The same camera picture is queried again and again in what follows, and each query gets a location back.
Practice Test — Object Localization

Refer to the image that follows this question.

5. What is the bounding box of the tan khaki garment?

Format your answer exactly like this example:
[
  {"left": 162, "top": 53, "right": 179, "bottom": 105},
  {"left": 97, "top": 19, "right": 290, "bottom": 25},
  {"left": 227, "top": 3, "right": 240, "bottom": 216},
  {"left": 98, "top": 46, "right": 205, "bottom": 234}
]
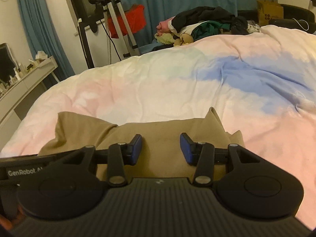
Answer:
[{"left": 39, "top": 108, "right": 244, "bottom": 180}]

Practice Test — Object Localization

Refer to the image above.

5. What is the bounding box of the person's hand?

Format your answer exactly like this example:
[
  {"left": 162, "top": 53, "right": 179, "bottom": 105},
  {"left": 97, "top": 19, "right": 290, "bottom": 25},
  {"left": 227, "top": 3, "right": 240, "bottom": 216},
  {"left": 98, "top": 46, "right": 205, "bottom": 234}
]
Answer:
[{"left": 0, "top": 205, "right": 25, "bottom": 230}]

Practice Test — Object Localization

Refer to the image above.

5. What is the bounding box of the white dresser table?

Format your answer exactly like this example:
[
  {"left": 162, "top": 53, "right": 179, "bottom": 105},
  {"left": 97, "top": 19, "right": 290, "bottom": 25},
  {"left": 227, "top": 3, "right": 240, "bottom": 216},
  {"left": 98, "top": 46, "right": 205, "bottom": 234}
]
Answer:
[{"left": 1, "top": 56, "right": 59, "bottom": 148}]

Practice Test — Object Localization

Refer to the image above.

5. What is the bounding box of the pastel tie-dye duvet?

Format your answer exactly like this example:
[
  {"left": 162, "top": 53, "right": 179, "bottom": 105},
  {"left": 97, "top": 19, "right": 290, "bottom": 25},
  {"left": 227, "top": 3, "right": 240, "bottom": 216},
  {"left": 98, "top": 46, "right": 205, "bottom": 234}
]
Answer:
[{"left": 1, "top": 25, "right": 315, "bottom": 228}]

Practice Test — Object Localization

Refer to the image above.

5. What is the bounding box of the black framed mirror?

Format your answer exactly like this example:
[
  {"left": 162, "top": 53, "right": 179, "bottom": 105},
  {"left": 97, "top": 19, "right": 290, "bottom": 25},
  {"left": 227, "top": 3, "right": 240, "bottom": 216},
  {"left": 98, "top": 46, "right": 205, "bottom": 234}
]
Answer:
[{"left": 0, "top": 43, "right": 17, "bottom": 83}]

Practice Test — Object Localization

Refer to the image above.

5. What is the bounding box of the black clothing pile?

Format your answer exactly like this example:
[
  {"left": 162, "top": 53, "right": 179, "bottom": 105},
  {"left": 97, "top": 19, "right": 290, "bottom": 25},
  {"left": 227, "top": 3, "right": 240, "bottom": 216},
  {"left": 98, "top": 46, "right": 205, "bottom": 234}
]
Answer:
[{"left": 171, "top": 7, "right": 249, "bottom": 35}]

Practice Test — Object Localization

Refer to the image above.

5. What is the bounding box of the green garment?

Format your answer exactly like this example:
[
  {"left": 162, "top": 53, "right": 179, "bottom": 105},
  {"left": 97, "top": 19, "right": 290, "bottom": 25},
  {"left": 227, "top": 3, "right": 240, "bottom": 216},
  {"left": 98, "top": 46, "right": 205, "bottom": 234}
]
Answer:
[{"left": 191, "top": 20, "right": 230, "bottom": 41}]

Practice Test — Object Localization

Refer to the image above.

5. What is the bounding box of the yellow plush toy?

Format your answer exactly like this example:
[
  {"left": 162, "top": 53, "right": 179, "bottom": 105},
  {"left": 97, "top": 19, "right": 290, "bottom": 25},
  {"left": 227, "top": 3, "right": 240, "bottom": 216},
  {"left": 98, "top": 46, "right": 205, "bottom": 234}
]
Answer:
[{"left": 154, "top": 33, "right": 194, "bottom": 47}]

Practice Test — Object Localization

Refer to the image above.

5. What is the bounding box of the black headboard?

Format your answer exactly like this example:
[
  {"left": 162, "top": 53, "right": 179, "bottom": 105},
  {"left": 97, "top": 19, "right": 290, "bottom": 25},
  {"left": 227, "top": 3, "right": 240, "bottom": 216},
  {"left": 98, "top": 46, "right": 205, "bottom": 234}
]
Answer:
[{"left": 237, "top": 3, "right": 316, "bottom": 35}]

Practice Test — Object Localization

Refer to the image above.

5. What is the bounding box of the brown cardboard box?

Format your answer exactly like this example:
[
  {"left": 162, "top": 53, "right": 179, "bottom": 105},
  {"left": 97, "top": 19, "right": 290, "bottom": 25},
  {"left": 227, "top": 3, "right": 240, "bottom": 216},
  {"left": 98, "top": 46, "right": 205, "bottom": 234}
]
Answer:
[{"left": 257, "top": 0, "right": 284, "bottom": 26}]

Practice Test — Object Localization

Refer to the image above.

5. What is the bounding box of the pink garment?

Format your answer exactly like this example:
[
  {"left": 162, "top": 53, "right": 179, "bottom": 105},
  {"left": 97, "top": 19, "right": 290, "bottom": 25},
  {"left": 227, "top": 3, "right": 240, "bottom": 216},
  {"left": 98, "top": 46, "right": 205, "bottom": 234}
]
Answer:
[{"left": 156, "top": 17, "right": 174, "bottom": 36}]

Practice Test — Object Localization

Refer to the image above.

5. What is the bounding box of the red fabric bag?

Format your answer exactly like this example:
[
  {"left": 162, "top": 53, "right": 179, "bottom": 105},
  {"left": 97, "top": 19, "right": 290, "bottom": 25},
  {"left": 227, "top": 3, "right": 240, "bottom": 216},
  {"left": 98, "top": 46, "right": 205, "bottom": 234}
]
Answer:
[{"left": 108, "top": 4, "right": 147, "bottom": 39}]

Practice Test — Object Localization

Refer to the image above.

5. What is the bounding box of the white tripod stand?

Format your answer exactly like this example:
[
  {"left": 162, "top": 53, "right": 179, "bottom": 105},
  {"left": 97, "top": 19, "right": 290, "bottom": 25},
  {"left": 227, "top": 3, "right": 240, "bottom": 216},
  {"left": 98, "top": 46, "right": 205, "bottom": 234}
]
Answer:
[{"left": 65, "top": 0, "right": 141, "bottom": 69}]

